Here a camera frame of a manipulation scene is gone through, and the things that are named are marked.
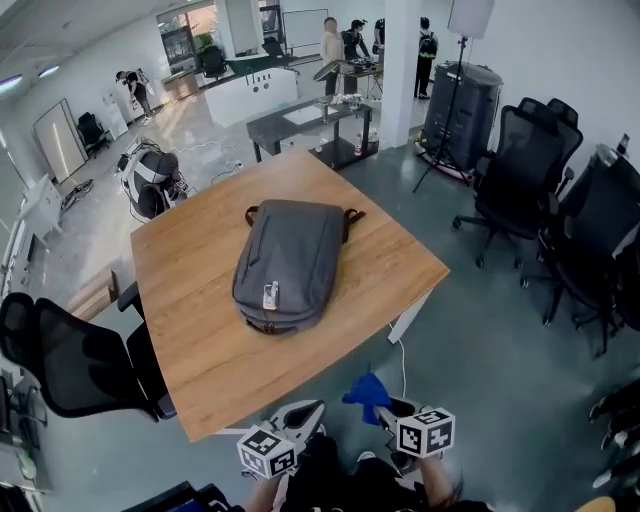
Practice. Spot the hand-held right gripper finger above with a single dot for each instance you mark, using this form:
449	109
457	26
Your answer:
412	404
387	420

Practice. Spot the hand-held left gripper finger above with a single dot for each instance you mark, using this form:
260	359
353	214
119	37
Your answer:
311	429
292	414

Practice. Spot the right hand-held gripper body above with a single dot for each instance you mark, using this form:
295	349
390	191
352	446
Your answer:
427	435

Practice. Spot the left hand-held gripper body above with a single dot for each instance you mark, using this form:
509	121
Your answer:
267	450

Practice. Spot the blue cloth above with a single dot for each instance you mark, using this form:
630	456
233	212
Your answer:
367	392

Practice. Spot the grey backpack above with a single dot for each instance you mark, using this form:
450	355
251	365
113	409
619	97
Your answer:
295	250

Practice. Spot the person's left forearm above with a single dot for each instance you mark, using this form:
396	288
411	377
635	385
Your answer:
262	492

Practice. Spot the person's right forearm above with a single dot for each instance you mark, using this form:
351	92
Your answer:
435	480

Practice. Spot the white table leg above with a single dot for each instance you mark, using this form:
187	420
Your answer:
407	320
232	431

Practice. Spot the person's white shoe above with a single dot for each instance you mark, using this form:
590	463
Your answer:
366	456

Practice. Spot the person's black shirt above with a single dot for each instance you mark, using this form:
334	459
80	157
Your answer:
325	470

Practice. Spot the black tablet blue screen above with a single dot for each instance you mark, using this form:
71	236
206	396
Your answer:
175	500

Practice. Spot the black mesh office chair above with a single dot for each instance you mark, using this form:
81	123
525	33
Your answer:
617	430
565	117
520	185
75	360
595	235

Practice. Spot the wooden boards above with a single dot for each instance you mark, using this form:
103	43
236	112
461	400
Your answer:
92	295

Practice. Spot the black metal trolley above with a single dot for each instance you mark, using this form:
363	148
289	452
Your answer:
20	450

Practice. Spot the white bottle red label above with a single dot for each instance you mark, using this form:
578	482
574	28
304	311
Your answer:
358	145

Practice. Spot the black two-tier table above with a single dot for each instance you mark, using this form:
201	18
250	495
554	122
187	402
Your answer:
270	125

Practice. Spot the large black equipment case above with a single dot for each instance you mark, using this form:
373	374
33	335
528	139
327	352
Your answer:
465	115

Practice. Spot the black light stand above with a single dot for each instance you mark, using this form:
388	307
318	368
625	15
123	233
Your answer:
452	110

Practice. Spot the white tray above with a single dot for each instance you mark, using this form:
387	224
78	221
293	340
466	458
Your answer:
302	115

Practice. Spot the white counter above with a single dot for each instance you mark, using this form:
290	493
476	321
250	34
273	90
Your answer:
250	100

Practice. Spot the long white low shelf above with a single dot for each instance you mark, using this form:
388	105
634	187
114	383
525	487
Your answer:
15	250

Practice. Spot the small white cabinet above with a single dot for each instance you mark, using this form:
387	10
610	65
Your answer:
42	205

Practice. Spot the small wooden work table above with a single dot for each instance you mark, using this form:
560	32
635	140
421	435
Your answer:
362	70

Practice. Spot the dark round disc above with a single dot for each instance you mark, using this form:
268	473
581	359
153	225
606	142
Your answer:
332	70

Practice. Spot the white standing panel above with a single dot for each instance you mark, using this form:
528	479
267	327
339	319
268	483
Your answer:
60	142

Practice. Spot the green potted plant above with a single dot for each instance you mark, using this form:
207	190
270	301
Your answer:
202	42

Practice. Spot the white whiteboard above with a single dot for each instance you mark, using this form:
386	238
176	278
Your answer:
305	27

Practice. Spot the white softbox panel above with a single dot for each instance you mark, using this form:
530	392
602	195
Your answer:
470	17

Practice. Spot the large glass window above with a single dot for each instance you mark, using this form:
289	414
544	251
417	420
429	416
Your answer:
180	35

